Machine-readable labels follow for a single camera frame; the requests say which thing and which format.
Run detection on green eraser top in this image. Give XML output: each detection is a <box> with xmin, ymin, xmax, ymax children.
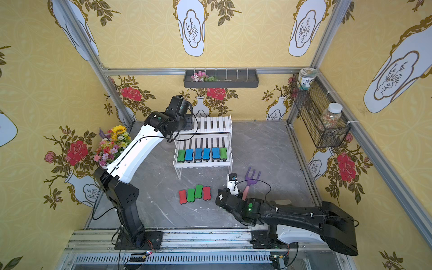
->
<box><xmin>187</xmin><ymin>188</ymin><xmax>196</xmax><ymax>203</ymax></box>
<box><xmin>194</xmin><ymin>184</ymin><xmax>204</xmax><ymax>199</ymax></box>

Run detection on green eraser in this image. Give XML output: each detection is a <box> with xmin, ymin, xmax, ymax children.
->
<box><xmin>187</xmin><ymin>188</ymin><xmax>196</xmax><ymax>203</ymax></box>
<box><xmin>194</xmin><ymin>184</ymin><xmax>204</xmax><ymax>199</ymax></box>
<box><xmin>177</xmin><ymin>150</ymin><xmax>186</xmax><ymax>163</ymax></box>
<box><xmin>219</xmin><ymin>147</ymin><xmax>228</xmax><ymax>161</ymax></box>

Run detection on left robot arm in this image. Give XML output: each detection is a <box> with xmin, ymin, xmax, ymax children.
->
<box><xmin>94</xmin><ymin>112</ymin><xmax>196</xmax><ymax>248</ymax></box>

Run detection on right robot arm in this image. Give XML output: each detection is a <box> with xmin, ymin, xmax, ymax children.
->
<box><xmin>216</xmin><ymin>188</ymin><xmax>358</xmax><ymax>256</ymax></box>

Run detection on white slatted wooden shelf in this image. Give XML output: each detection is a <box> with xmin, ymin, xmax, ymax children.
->
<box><xmin>173</xmin><ymin>116</ymin><xmax>233</xmax><ymax>178</ymax></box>

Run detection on blue eraser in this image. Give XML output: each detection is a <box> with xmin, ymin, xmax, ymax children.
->
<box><xmin>211</xmin><ymin>147</ymin><xmax>221</xmax><ymax>160</ymax></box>
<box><xmin>185</xmin><ymin>149</ymin><xmax>194</xmax><ymax>162</ymax></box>
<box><xmin>194</xmin><ymin>148</ymin><xmax>203</xmax><ymax>160</ymax></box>
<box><xmin>202</xmin><ymin>148</ymin><xmax>211</xmax><ymax>160</ymax></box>

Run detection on pink flower in tray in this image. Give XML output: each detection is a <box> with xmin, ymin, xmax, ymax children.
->
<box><xmin>191</xmin><ymin>71</ymin><xmax>217</xmax><ymax>82</ymax></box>

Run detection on artificial flowers in white planter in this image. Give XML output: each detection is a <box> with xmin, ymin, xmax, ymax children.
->
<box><xmin>93</xmin><ymin>126</ymin><xmax>132</xmax><ymax>167</ymax></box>

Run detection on jar of colourful beads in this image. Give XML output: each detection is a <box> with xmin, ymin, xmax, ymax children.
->
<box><xmin>318</xmin><ymin>102</ymin><xmax>343</xmax><ymax>131</ymax></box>

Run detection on jar with green label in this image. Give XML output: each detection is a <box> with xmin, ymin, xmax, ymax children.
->
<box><xmin>297</xmin><ymin>67</ymin><xmax>318</xmax><ymax>91</ymax></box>

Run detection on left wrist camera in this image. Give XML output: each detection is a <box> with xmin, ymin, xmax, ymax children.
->
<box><xmin>165</xmin><ymin>96</ymin><xmax>193</xmax><ymax>119</ymax></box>

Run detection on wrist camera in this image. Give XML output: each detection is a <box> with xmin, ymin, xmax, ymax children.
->
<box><xmin>165</xmin><ymin>96</ymin><xmax>193</xmax><ymax>119</ymax></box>
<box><xmin>227</xmin><ymin>173</ymin><xmax>239</xmax><ymax>196</ymax></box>

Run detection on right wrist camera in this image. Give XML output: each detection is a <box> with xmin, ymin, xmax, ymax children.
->
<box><xmin>227</xmin><ymin>173</ymin><xmax>239</xmax><ymax>196</ymax></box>

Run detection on purple garden fork pink handle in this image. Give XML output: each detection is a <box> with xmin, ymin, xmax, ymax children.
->
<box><xmin>242</xmin><ymin>167</ymin><xmax>261</xmax><ymax>201</ymax></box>

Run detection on aluminium frame post left rear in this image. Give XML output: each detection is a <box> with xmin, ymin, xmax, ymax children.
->
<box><xmin>48</xmin><ymin>1</ymin><xmax>135</xmax><ymax>128</ymax></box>

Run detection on aluminium frame post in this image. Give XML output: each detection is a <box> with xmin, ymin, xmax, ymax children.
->
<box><xmin>286</xmin><ymin>0</ymin><xmax>352</xmax><ymax>124</ymax></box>
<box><xmin>48</xmin><ymin>1</ymin><xmax>135</xmax><ymax>128</ymax></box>

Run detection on grey wall tray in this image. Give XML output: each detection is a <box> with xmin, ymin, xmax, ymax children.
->
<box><xmin>183</xmin><ymin>68</ymin><xmax>260</xmax><ymax>88</ymax></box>

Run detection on black wire wall basket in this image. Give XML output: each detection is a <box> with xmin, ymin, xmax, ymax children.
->
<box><xmin>291</xmin><ymin>74</ymin><xmax>351</xmax><ymax>148</ymax></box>

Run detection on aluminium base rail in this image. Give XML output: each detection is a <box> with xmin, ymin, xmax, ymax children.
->
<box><xmin>56</xmin><ymin>226</ymin><xmax>356</xmax><ymax>270</ymax></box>

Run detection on aluminium frame post right rear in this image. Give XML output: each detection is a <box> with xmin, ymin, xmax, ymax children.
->
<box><xmin>286</xmin><ymin>0</ymin><xmax>352</xmax><ymax>124</ymax></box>

